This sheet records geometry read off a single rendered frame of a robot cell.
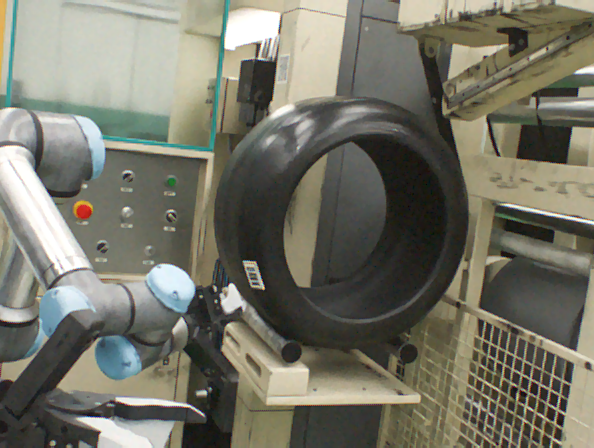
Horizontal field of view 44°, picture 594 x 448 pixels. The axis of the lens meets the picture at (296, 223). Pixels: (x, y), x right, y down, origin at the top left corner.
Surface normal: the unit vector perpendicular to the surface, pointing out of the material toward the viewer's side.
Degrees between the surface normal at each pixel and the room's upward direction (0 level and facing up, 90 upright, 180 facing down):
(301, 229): 90
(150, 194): 90
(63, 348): 81
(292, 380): 90
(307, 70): 90
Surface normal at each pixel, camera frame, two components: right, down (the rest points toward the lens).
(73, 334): -0.13, -0.06
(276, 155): -0.29, -0.33
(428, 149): 0.46, 0.00
